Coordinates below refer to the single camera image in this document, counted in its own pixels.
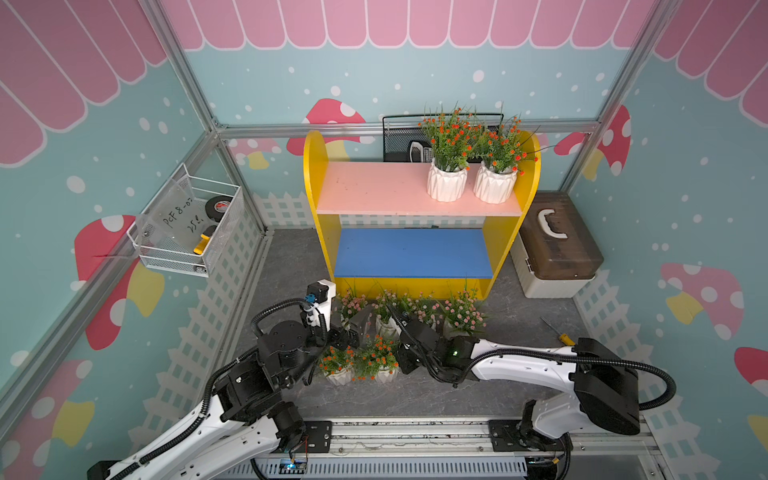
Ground orange flower pot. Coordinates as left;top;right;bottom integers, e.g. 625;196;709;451
473;115;540;204
354;335;400;384
318;347;355;386
419;107;483;203

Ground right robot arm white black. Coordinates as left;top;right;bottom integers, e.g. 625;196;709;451
387;305;677;479

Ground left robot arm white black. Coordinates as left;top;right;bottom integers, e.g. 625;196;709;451
87;284;372;479

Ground yellow rack pink blue shelves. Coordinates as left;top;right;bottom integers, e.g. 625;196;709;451
303;131;541;299

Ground pink flower pot far left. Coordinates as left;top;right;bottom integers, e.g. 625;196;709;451
336;291;370;326

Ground pink flower pot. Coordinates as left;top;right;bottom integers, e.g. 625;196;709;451
374;290;404;340
439;288;487;338
336;291;370;326
408;294;443;330

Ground pink flower pot far right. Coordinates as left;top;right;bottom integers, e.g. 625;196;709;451
439;288;487;338

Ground small green circuit board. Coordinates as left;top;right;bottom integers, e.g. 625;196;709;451
278;458;308;475

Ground brown lid storage box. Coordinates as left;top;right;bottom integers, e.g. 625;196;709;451
510;191;604;299

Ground black white label maker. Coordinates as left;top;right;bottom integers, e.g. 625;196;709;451
407;140;433;163

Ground black tape roll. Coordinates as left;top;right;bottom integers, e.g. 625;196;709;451
205;195;233;223

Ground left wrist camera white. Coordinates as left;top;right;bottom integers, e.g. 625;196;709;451
304;280;336;331

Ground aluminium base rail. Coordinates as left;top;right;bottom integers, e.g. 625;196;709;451
209;417;673;479

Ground yellow handled tool in basket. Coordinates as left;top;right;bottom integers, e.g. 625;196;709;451
193;225;216;255

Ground black wire mesh basket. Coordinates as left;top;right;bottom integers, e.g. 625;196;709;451
381;112;504;163

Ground white wire wall basket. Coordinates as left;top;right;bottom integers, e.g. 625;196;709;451
127;165;244;277

